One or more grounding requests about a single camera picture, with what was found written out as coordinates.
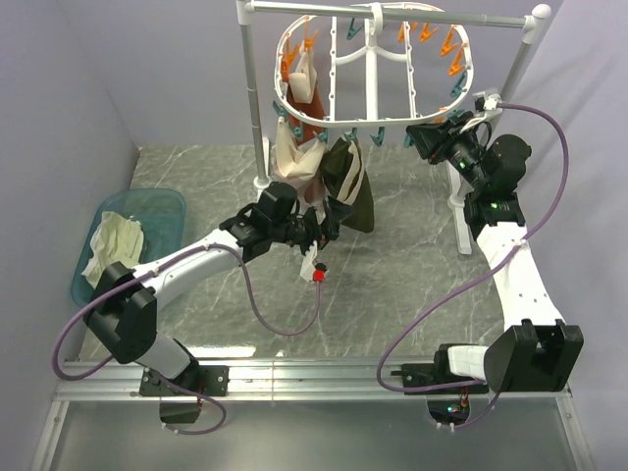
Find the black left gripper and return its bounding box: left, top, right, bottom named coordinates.
left=272, top=195, right=354, bottom=266

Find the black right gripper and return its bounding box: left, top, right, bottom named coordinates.
left=405, top=112, right=489, bottom=192

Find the olive green underwear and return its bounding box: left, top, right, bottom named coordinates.
left=320, top=137, right=375, bottom=234

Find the white oval clip hanger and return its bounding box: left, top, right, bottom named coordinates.
left=273, top=2, right=474, bottom=129

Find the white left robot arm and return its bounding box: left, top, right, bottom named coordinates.
left=83, top=182, right=352, bottom=394

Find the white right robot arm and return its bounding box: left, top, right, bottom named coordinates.
left=406, top=115, right=584, bottom=393

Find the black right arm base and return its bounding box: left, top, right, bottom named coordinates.
left=392, top=363, right=490, bottom=430

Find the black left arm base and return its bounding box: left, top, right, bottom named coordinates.
left=138, top=364, right=230, bottom=426

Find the beige hanging underwear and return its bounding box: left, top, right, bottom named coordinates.
left=275, top=49, right=326, bottom=188

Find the rust orange hanging underwear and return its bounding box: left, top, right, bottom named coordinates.
left=287, top=86, right=326, bottom=146

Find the cream underwear in basket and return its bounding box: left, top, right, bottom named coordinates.
left=81, top=211, right=144, bottom=288

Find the pink hanging cloth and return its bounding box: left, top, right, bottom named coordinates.
left=301, top=179, right=327, bottom=206

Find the white metal drying rack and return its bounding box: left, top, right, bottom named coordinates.
left=235, top=0, right=553, bottom=256

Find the teal plastic basket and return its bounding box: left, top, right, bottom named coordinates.
left=71, top=188, right=185, bottom=307

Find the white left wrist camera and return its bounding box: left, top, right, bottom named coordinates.
left=299, top=242, right=328, bottom=283

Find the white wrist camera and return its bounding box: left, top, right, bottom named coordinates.
left=473, top=88, right=502, bottom=129
left=299, top=242, right=328, bottom=283

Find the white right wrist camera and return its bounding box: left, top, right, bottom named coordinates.
left=473, top=88, right=502, bottom=129

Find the aluminium mounting rail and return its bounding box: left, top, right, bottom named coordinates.
left=53, top=356, right=573, bottom=404

